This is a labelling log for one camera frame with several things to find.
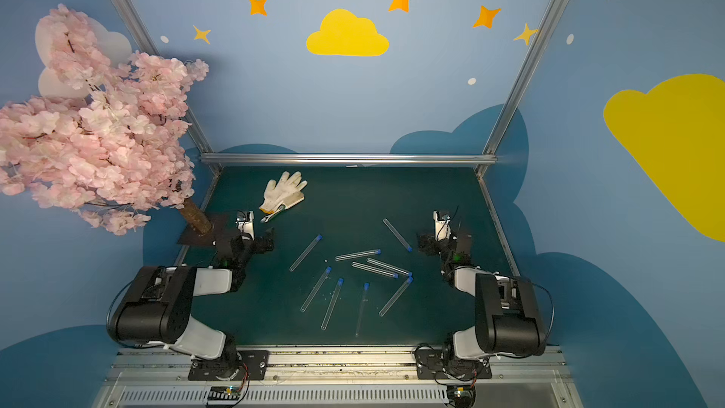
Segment test tube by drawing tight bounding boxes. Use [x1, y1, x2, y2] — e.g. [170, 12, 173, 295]
[379, 276, 413, 317]
[383, 218, 413, 252]
[299, 266, 332, 313]
[289, 234, 322, 272]
[320, 278, 345, 331]

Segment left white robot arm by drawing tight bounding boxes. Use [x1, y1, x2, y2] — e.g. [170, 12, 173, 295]
[106, 229, 275, 368]

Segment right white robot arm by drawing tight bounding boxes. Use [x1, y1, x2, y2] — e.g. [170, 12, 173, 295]
[416, 232, 549, 364]

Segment test tube centre horizontal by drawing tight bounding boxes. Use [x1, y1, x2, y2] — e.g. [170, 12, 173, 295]
[334, 249, 381, 262]

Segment test tube middle upper diagonal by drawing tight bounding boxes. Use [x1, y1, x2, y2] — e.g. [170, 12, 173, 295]
[366, 258, 413, 277]

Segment test tube diagonal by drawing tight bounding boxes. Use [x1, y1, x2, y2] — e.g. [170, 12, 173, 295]
[366, 258, 413, 277]
[351, 262, 398, 279]

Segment test tube lower vertical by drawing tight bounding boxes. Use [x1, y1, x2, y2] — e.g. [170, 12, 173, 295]
[355, 283, 370, 338]

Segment test tube middle lower diagonal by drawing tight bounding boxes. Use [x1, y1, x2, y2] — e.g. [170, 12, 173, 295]
[351, 262, 398, 279]

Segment black square tree base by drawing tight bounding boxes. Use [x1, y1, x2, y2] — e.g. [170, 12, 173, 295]
[176, 212, 231, 249]

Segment white cotton work glove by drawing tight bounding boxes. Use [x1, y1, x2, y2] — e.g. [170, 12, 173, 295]
[259, 171, 308, 215]

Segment right small circuit board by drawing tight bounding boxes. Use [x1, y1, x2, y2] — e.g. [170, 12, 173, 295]
[446, 385, 476, 408]

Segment small circuit board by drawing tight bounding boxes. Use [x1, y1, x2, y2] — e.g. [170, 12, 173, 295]
[204, 385, 243, 407]
[446, 385, 476, 408]

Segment left small circuit board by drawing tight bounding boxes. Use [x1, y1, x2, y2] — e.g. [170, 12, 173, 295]
[204, 385, 243, 407]

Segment pink cherry blossom tree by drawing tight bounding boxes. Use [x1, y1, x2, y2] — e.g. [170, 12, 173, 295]
[1, 6, 213, 235]

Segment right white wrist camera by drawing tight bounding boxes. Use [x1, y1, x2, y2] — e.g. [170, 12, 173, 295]
[433, 210, 452, 241]

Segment aluminium frame back bar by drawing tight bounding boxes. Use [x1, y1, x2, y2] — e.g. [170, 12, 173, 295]
[201, 153, 497, 165]

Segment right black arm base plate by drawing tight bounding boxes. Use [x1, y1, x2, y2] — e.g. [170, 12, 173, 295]
[412, 344, 492, 383]

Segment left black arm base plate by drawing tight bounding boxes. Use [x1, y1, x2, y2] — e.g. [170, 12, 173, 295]
[188, 349, 270, 382]

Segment aluminium mounting rail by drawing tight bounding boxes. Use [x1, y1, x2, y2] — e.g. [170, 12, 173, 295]
[94, 346, 583, 407]

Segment aluminium frame left post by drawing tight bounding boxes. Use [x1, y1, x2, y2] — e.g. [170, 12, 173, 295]
[111, 0, 221, 176]

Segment aluminium frame post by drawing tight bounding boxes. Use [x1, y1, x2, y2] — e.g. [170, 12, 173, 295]
[111, 0, 221, 176]
[483, 0, 570, 158]

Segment aluminium frame right post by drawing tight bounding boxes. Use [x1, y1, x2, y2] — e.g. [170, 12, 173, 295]
[483, 0, 570, 158]

